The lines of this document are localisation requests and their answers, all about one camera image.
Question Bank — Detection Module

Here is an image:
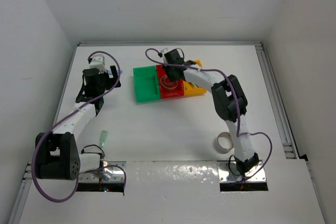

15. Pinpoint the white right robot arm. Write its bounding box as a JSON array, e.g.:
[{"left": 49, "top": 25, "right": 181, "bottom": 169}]
[{"left": 159, "top": 49, "right": 259, "bottom": 176}]

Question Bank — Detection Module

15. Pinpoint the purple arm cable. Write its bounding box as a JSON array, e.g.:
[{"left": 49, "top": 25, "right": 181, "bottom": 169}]
[
  {"left": 145, "top": 48, "right": 273, "bottom": 184},
  {"left": 30, "top": 50, "right": 127, "bottom": 203}
]

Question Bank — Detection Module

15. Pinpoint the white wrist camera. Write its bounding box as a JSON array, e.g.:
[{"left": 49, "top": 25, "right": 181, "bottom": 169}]
[
  {"left": 89, "top": 54, "right": 106, "bottom": 72},
  {"left": 160, "top": 48, "right": 169, "bottom": 58}
]

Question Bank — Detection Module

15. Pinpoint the green eraser stick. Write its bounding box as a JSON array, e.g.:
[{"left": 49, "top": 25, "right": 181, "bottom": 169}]
[{"left": 99, "top": 130, "right": 108, "bottom": 148}]

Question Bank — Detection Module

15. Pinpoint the cream masking tape roll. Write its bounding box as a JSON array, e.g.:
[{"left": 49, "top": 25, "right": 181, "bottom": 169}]
[{"left": 160, "top": 75, "right": 178, "bottom": 91}]

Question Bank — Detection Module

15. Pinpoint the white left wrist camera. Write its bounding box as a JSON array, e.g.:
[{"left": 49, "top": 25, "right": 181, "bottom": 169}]
[{"left": 89, "top": 54, "right": 106, "bottom": 72}]

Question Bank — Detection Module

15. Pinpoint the metal base plate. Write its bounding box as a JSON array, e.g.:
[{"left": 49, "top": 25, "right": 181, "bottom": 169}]
[
  {"left": 217, "top": 161, "right": 268, "bottom": 183},
  {"left": 79, "top": 161, "right": 127, "bottom": 184}
]

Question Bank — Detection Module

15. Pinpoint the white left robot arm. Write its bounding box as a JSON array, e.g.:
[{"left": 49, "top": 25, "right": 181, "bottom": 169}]
[{"left": 34, "top": 66, "right": 121, "bottom": 180}]

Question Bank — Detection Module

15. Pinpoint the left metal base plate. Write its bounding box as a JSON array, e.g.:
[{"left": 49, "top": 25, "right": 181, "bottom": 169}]
[{"left": 79, "top": 161, "right": 127, "bottom": 184}]

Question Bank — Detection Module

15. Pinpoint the green plastic bin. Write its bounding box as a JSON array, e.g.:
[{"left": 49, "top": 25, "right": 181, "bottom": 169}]
[{"left": 133, "top": 66, "right": 160, "bottom": 103}]

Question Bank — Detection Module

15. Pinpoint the aluminium frame rail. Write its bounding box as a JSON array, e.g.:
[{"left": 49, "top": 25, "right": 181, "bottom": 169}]
[{"left": 255, "top": 42, "right": 299, "bottom": 159}]

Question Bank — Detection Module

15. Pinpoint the wide clear tape roll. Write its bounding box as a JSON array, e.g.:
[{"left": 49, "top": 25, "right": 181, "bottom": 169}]
[{"left": 215, "top": 132, "right": 234, "bottom": 154}]

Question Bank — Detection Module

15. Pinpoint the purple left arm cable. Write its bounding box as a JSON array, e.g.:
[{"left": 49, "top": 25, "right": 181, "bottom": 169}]
[{"left": 30, "top": 50, "right": 127, "bottom": 203}]

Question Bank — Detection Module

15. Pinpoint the red plastic bin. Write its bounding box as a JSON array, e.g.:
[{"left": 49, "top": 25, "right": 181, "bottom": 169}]
[{"left": 156, "top": 65, "right": 184, "bottom": 99}]

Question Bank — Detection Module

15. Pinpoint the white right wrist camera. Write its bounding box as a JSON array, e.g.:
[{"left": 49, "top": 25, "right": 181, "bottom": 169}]
[{"left": 160, "top": 48, "right": 169, "bottom": 58}]

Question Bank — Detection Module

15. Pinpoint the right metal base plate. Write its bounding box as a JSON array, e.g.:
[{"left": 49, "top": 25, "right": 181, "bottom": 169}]
[{"left": 217, "top": 161, "right": 268, "bottom": 183}]

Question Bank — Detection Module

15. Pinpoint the yellow plastic bin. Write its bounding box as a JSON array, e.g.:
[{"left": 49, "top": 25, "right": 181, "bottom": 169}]
[{"left": 182, "top": 59, "right": 207, "bottom": 97}]

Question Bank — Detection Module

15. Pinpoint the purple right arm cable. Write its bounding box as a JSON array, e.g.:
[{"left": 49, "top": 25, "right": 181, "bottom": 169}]
[{"left": 145, "top": 48, "right": 273, "bottom": 184}]

